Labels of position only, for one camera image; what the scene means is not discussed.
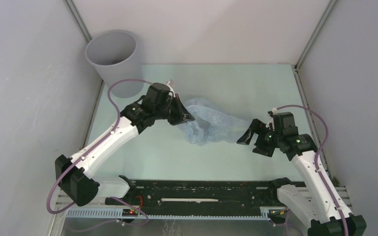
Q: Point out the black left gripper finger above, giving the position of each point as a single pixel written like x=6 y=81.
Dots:
x=177 y=121
x=182 y=114

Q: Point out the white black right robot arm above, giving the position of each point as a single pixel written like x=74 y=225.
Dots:
x=325 y=214

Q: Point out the aluminium frame rail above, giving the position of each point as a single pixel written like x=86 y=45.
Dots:
x=81 y=25
x=296 y=68

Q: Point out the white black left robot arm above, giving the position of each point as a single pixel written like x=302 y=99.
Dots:
x=76 y=175

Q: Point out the white slotted cable duct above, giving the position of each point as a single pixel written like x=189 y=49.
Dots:
x=116 y=213

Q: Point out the aluminium frame rail right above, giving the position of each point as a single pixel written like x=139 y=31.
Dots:
x=296 y=68

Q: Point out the blue translucent trash bag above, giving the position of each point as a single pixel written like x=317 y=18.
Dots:
x=211 y=124

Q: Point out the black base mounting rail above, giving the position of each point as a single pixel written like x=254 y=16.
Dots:
x=194 y=196

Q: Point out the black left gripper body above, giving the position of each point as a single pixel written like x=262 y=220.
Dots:
x=163 y=111

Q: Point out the grey plastic trash bin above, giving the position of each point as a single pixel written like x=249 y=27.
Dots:
x=116 y=57

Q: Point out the small electronics board with leds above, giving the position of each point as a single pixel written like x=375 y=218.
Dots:
x=129 y=213

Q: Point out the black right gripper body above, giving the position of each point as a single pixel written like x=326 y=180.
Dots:
x=268 y=141

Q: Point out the aluminium frame rail left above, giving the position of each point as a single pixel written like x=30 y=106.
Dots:
x=81 y=25

